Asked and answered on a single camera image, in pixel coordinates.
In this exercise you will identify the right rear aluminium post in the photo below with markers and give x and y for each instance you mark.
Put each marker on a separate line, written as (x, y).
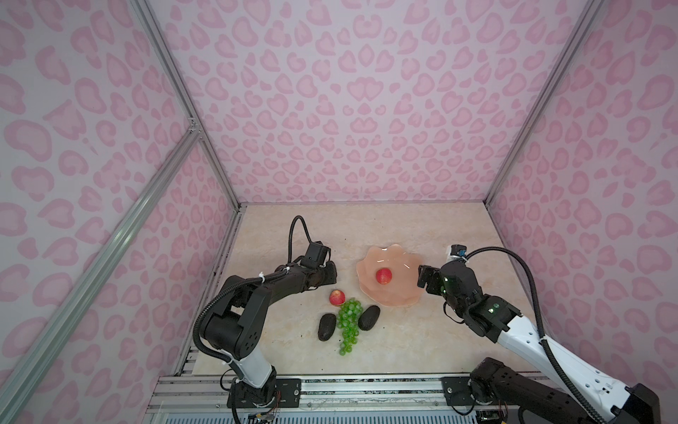
(585, 24)

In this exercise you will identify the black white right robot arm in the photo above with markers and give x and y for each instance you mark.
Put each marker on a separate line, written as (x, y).
(578, 393)

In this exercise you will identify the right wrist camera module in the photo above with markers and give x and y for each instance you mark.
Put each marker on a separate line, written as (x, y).
(457, 253)

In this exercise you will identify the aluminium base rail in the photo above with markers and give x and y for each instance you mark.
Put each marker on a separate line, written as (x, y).
(381, 398)

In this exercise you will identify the pink scalloped fruit bowl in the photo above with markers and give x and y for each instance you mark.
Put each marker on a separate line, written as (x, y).
(403, 290)

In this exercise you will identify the aluminium post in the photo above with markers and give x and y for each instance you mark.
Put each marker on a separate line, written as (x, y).
(147, 19)
(585, 24)

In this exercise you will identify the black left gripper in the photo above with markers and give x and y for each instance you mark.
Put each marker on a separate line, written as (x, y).
(331, 273)

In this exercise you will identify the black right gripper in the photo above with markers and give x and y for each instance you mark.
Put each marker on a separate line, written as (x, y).
(435, 276)

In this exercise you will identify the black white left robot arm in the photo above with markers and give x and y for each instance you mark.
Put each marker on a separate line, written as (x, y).
(231, 325)

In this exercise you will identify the left rear aluminium post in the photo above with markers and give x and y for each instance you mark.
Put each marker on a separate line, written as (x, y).
(147, 19)

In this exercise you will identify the aluminium frame diagonal bar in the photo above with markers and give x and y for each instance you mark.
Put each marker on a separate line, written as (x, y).
(35, 364)

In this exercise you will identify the green grape bunch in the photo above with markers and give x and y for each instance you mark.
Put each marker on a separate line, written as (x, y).
(347, 322)

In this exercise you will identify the red apple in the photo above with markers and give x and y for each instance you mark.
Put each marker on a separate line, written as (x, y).
(337, 298)
(384, 276)

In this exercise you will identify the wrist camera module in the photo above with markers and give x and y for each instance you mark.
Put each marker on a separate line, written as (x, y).
(316, 255)
(457, 253)

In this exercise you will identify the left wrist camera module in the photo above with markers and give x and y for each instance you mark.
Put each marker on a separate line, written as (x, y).
(316, 255)

